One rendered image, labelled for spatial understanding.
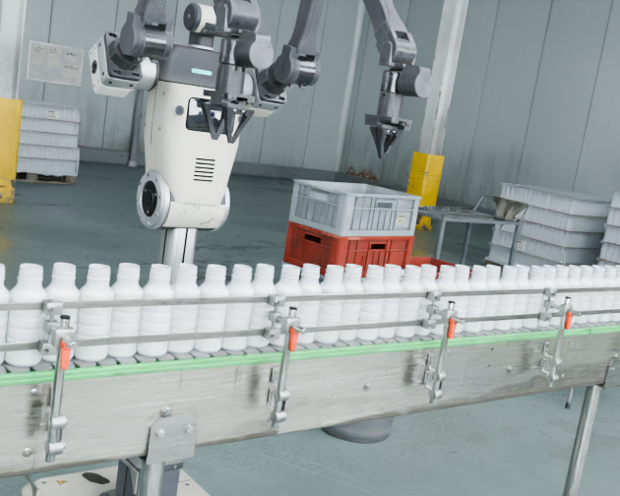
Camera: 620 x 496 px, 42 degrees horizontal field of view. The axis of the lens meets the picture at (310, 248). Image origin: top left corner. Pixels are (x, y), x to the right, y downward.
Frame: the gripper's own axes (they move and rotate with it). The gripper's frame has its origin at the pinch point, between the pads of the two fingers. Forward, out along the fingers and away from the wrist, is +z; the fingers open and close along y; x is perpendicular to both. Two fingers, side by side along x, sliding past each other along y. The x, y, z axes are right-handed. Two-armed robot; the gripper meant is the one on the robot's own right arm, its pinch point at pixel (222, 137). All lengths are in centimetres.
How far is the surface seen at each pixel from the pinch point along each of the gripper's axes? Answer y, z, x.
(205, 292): 15.7, 28.4, -9.6
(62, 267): 11.7, 24.3, -36.2
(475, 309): 18, 34, 68
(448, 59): -673, -112, 789
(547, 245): -351, 92, 639
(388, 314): 17, 34, 39
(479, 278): 17, 26, 69
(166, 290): 16.5, 27.6, -18.4
